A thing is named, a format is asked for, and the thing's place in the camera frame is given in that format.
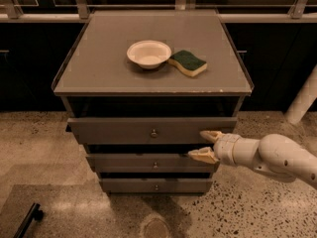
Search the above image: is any grey top drawer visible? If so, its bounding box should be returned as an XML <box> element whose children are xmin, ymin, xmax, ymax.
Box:
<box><xmin>67</xmin><ymin>117</ymin><xmax>237</xmax><ymax>145</ymax></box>

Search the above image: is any metal railing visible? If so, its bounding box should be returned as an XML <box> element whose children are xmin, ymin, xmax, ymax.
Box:
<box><xmin>0</xmin><ymin>0</ymin><xmax>317</xmax><ymax>23</ymax></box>

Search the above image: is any grey drawer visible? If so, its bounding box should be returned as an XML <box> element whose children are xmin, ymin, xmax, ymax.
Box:
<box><xmin>67</xmin><ymin>117</ymin><xmax>237</xmax><ymax>145</ymax></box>
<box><xmin>99</xmin><ymin>178</ymin><xmax>212</xmax><ymax>193</ymax></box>
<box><xmin>86</xmin><ymin>154</ymin><xmax>218</xmax><ymax>173</ymax></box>

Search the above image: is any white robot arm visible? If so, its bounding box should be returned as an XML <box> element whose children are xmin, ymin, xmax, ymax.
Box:
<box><xmin>188</xmin><ymin>131</ymin><xmax>317</xmax><ymax>188</ymax></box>

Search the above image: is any round floor drain cover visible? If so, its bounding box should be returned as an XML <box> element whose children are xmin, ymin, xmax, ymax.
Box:
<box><xmin>140</xmin><ymin>215</ymin><xmax>171</xmax><ymax>238</ymax></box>

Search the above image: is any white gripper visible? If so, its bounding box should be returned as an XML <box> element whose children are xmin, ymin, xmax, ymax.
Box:
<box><xmin>188</xmin><ymin>130</ymin><xmax>240</xmax><ymax>166</ymax></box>

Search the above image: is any white bowl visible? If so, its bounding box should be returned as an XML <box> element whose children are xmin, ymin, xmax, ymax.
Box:
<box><xmin>127</xmin><ymin>40</ymin><xmax>171</xmax><ymax>69</ymax></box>

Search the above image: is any grey drawer cabinet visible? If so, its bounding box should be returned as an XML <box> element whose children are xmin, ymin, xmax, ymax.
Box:
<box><xmin>51</xmin><ymin>9</ymin><xmax>255</xmax><ymax>196</ymax></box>

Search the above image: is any grey bottom drawer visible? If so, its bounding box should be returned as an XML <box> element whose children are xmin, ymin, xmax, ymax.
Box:
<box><xmin>99</xmin><ymin>178</ymin><xmax>212</xmax><ymax>193</ymax></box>

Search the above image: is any green yellow sponge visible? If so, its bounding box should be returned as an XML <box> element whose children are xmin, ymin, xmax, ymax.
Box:
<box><xmin>167</xmin><ymin>50</ymin><xmax>207</xmax><ymax>77</ymax></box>

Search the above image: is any black bar handle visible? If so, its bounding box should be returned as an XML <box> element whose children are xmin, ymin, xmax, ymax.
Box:
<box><xmin>13</xmin><ymin>203</ymin><xmax>44</xmax><ymax>238</ymax></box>

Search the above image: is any grey middle drawer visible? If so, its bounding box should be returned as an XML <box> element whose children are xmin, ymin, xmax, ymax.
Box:
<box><xmin>86</xmin><ymin>154</ymin><xmax>218</xmax><ymax>173</ymax></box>

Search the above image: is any white pole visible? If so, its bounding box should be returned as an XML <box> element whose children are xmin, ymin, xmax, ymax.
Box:
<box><xmin>285</xmin><ymin>64</ymin><xmax>317</xmax><ymax>124</ymax></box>

